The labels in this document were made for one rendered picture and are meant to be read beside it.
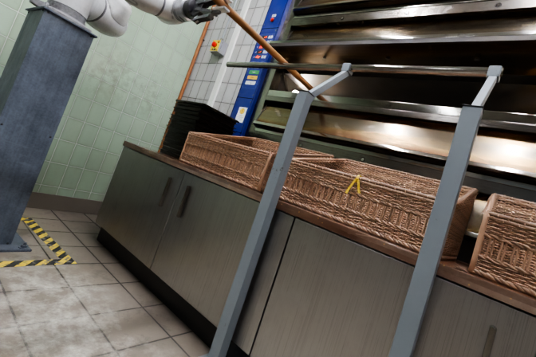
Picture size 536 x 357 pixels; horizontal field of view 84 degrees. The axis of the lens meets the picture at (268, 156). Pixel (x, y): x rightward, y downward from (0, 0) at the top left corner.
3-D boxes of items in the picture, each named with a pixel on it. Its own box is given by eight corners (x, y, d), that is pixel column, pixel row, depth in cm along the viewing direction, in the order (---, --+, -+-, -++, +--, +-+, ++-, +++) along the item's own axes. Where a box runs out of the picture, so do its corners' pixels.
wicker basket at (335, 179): (327, 211, 147) (344, 158, 149) (460, 260, 111) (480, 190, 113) (269, 195, 109) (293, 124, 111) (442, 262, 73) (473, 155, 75)
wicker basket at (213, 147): (241, 179, 184) (256, 137, 186) (319, 209, 148) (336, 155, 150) (175, 159, 147) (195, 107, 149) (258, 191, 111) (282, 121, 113)
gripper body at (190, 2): (199, 5, 128) (214, 4, 123) (193, 24, 128) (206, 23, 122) (186, -6, 122) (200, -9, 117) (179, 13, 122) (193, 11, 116)
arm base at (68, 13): (21, 4, 129) (25, -7, 129) (75, 34, 147) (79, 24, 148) (36, 1, 119) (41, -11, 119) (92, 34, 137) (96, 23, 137)
